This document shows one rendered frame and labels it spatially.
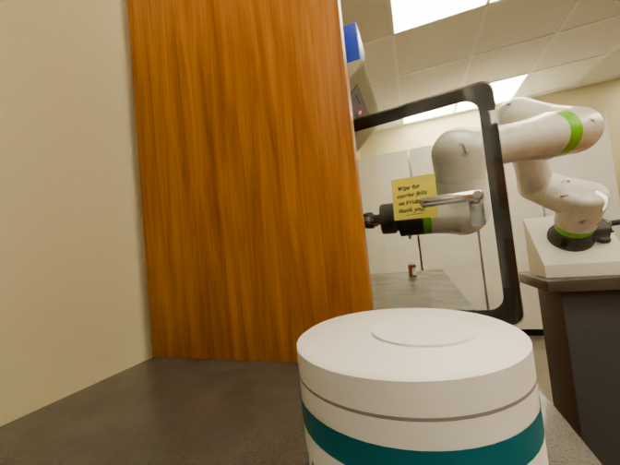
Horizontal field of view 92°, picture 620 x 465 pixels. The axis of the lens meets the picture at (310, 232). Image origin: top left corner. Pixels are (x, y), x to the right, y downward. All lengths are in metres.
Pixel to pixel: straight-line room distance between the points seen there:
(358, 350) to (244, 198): 0.47
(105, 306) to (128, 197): 0.24
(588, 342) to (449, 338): 1.37
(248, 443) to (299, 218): 0.34
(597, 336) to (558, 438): 1.14
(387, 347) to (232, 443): 0.27
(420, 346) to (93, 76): 0.81
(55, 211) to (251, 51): 0.47
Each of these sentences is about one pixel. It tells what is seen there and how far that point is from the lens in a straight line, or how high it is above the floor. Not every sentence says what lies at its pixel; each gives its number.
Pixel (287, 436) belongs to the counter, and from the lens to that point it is 0.40.
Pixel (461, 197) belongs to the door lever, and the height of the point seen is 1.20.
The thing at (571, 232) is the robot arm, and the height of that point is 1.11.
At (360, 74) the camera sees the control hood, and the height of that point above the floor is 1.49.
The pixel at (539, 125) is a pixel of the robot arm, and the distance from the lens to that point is 0.91.
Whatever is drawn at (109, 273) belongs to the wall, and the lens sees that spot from 0.75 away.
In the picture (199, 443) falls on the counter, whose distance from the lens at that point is 0.43.
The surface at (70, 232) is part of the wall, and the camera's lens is 0.71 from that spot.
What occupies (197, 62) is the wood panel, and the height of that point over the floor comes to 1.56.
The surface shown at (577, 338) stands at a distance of 1.52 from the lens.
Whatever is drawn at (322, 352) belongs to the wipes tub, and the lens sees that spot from 0.17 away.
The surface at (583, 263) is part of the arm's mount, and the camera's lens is 1.50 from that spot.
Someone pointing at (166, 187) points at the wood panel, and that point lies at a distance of 0.73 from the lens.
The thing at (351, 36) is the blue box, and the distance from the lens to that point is 0.74.
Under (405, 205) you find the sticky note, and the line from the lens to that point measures 0.57.
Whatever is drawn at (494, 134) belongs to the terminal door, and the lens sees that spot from 0.59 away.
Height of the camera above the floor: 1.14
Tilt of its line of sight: 3 degrees up
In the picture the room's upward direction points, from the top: 6 degrees counter-clockwise
